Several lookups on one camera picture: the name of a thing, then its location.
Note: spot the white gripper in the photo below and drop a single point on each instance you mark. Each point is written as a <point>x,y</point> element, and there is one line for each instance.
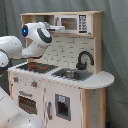
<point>53,28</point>

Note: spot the white toy microwave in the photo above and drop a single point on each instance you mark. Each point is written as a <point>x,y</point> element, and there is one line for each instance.
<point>75,23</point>

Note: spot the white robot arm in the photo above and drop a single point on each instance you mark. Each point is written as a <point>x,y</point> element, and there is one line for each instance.
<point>12,116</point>

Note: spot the wooden toy kitchen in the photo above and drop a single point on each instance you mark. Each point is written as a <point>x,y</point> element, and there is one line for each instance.
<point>63,53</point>

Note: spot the black stovetop red burners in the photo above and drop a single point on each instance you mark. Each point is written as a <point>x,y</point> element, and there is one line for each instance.
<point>37,67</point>

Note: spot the black toy faucet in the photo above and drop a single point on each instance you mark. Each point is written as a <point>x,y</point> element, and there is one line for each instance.
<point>82,61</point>

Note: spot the grey toy sink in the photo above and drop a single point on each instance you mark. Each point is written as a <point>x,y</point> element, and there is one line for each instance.
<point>72,74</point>

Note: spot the right red stove knob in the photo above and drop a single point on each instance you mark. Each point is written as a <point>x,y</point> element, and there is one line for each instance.
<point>34,84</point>

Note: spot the red stove knob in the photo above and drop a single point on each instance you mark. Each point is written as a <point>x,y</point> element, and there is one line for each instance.
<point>34,84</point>
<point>16,79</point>

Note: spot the left red stove knob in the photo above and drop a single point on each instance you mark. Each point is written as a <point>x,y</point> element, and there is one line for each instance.
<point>16,79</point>

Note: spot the grey backdrop curtain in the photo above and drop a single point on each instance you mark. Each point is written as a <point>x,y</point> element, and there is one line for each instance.
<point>114,42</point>

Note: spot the white oven door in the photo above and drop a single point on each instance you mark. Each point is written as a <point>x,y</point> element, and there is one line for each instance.
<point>28,100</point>

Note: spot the white cabinet door with dispenser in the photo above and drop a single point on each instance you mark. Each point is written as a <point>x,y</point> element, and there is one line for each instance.
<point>63,106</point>

